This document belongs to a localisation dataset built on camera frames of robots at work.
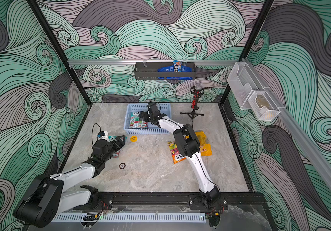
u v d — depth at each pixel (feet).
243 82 2.55
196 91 3.18
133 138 3.21
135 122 3.36
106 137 2.60
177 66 2.95
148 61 3.09
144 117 3.06
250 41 2.73
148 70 3.12
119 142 2.60
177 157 2.87
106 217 2.29
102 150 2.21
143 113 3.04
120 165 2.82
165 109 3.73
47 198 2.94
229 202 2.43
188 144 2.04
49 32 2.62
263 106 2.07
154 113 2.74
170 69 3.02
